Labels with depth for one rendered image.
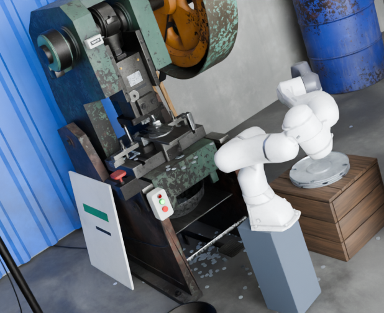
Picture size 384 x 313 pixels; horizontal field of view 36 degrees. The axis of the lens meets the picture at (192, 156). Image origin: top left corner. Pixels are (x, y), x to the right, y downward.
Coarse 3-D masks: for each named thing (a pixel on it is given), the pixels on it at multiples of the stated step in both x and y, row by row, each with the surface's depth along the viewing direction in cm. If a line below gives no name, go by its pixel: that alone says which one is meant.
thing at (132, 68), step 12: (120, 60) 279; (132, 60) 281; (120, 72) 278; (132, 72) 282; (144, 72) 285; (132, 84) 283; (144, 84) 286; (132, 96) 282; (144, 96) 284; (156, 96) 291; (132, 108) 285; (144, 108) 283
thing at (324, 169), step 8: (336, 152) 297; (304, 160) 301; (312, 160) 299; (320, 160) 294; (328, 160) 293; (336, 160) 290; (344, 160) 287; (296, 168) 297; (304, 168) 294; (312, 168) 290; (320, 168) 287; (328, 168) 285; (336, 168) 283; (344, 168) 279; (296, 176) 289; (304, 176) 286; (312, 176) 284; (320, 176) 281; (328, 176) 279
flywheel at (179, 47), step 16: (176, 0) 289; (192, 0) 279; (160, 16) 308; (176, 16) 296; (192, 16) 286; (192, 32) 293; (208, 32) 276; (176, 48) 312; (192, 48) 300; (176, 64) 313; (192, 64) 301
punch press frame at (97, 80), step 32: (64, 0) 280; (96, 0) 269; (128, 0) 271; (32, 32) 302; (64, 32) 266; (96, 32) 264; (160, 32) 282; (96, 64) 266; (160, 64) 285; (64, 96) 313; (96, 96) 279; (96, 128) 303; (128, 128) 345; (192, 160) 289; (192, 256) 296
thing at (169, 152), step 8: (160, 128) 294; (168, 128) 290; (176, 128) 288; (184, 128) 284; (144, 136) 294; (152, 136) 288; (160, 136) 285; (168, 136) 282; (176, 136) 278; (184, 136) 277; (160, 144) 286; (168, 144) 274; (176, 144) 290; (168, 152) 288; (176, 152) 291; (168, 160) 289
